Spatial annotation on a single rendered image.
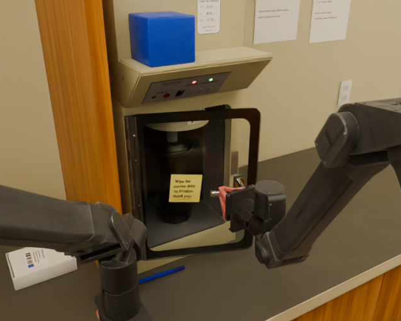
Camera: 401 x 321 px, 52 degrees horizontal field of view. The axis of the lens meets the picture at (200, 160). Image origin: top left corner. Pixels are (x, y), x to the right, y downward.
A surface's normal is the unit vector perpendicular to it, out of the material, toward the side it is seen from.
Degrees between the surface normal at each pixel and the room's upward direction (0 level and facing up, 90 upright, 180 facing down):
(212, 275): 0
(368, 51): 90
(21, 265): 0
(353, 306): 90
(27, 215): 70
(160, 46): 90
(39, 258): 0
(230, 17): 90
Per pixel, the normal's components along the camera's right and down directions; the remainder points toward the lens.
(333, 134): -0.97, 0.13
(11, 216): 0.93, -0.29
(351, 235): 0.00, -0.90
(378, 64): 0.50, 0.37
